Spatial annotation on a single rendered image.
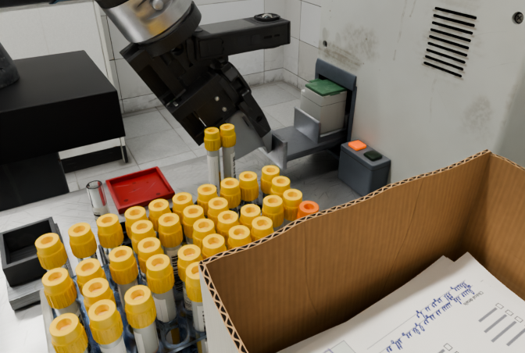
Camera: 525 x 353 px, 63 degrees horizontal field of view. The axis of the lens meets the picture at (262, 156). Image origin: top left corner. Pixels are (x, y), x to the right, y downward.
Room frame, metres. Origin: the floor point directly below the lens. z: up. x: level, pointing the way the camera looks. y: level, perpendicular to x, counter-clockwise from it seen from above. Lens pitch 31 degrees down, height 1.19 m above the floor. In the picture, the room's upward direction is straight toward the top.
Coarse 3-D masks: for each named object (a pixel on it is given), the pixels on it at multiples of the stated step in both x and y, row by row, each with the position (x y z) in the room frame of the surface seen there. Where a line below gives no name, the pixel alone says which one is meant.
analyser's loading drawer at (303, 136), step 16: (304, 112) 0.51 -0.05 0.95; (288, 128) 0.52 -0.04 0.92; (304, 128) 0.50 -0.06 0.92; (320, 128) 0.48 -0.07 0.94; (272, 144) 0.47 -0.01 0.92; (288, 144) 0.48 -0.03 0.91; (304, 144) 0.48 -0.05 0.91; (320, 144) 0.48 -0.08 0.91; (336, 144) 0.49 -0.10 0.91; (272, 160) 0.47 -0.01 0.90; (288, 160) 0.46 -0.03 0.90
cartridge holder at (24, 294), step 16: (32, 224) 0.32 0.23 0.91; (48, 224) 0.33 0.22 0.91; (0, 240) 0.30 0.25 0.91; (16, 240) 0.32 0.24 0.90; (32, 240) 0.32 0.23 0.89; (16, 256) 0.30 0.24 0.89; (32, 256) 0.28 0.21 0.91; (16, 272) 0.27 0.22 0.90; (32, 272) 0.28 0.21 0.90; (16, 288) 0.26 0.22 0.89; (32, 288) 0.26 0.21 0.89; (16, 304) 0.25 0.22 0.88
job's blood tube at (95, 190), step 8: (88, 184) 0.30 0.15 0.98; (96, 184) 0.30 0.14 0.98; (88, 192) 0.29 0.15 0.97; (96, 192) 0.29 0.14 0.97; (104, 192) 0.30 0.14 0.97; (96, 200) 0.29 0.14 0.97; (104, 200) 0.29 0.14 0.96; (96, 208) 0.29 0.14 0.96; (104, 208) 0.29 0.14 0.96; (96, 216) 0.29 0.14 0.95; (104, 248) 0.29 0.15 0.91
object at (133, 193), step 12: (156, 168) 0.47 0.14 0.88; (108, 180) 0.44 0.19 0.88; (120, 180) 0.45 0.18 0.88; (132, 180) 0.45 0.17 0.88; (144, 180) 0.45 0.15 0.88; (156, 180) 0.45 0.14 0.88; (120, 192) 0.42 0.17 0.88; (132, 192) 0.42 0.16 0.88; (144, 192) 0.42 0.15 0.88; (156, 192) 0.42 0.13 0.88; (168, 192) 0.42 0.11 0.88; (120, 204) 0.40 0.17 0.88; (132, 204) 0.39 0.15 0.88; (144, 204) 0.40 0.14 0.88
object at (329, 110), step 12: (312, 96) 0.50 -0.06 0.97; (324, 96) 0.49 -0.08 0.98; (336, 96) 0.50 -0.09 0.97; (300, 108) 0.52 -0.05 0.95; (312, 108) 0.50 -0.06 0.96; (324, 108) 0.49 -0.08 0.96; (336, 108) 0.50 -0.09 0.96; (324, 120) 0.49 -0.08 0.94; (336, 120) 0.50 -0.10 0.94; (324, 132) 0.49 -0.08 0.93
